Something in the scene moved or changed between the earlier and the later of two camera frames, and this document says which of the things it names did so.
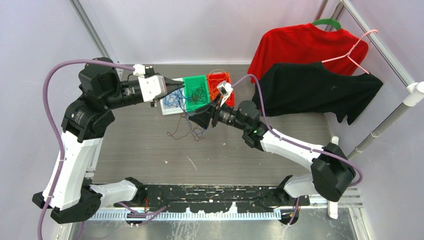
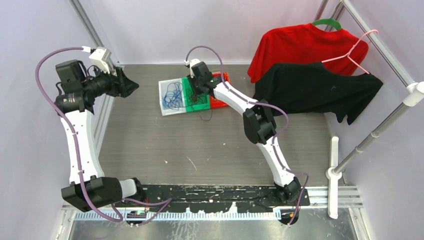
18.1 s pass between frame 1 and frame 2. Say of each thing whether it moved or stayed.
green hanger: stayed
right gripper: moved
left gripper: moved
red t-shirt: stayed
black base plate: stayed
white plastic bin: stayed
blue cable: moved
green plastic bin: stayed
